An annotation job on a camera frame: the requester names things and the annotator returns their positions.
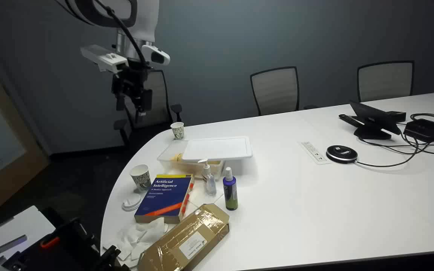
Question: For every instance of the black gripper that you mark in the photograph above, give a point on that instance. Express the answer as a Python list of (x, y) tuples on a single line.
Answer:
[(128, 83)]

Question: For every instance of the paper cup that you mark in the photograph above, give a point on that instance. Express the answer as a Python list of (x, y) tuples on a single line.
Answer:
[(140, 176)]

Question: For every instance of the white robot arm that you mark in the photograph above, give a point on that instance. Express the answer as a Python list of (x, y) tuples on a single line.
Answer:
[(134, 51)]

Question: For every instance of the paper cup far corner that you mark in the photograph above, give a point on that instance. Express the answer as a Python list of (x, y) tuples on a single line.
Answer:
[(178, 130)]

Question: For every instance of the white cup lid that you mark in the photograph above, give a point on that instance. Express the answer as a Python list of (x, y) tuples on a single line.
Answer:
[(129, 203)]

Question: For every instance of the clear sanitizer bottle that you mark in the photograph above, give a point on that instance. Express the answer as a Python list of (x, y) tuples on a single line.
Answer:
[(208, 176)]

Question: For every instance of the blue spray bottle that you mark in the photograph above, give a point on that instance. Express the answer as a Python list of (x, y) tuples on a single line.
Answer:
[(229, 185)]

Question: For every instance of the clear plastic food container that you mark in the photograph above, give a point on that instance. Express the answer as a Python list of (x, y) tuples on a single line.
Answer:
[(185, 154)]

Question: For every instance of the blue textbook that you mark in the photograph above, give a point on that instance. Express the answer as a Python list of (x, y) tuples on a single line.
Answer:
[(167, 199)]

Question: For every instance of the left mesh office chair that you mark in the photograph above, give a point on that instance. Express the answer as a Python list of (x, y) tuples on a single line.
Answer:
[(276, 90)]

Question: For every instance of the mesh office chair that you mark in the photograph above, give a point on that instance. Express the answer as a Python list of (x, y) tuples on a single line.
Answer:
[(276, 90), (384, 80)]

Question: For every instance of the white cloth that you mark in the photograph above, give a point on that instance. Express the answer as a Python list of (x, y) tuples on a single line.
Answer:
[(137, 238)]

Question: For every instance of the black orange clamp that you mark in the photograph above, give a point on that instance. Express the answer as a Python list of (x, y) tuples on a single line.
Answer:
[(69, 235)]

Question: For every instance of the white paper sheet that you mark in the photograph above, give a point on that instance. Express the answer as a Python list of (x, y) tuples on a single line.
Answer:
[(22, 230)]

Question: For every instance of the white remote control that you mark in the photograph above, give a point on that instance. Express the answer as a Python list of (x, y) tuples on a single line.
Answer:
[(313, 152)]

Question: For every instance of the round black speakerphone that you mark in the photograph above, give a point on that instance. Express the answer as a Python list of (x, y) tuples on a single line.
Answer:
[(340, 154)]

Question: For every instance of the right mesh office chair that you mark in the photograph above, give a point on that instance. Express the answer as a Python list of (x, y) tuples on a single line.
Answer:
[(384, 80)]

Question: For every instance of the black conference phone device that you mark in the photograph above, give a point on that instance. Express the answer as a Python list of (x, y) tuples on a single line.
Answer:
[(373, 124)]

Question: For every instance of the black power adapter box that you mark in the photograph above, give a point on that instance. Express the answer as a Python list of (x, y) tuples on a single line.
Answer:
[(420, 130)]

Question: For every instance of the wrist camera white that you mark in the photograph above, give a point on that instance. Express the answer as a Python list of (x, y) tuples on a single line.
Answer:
[(104, 59)]

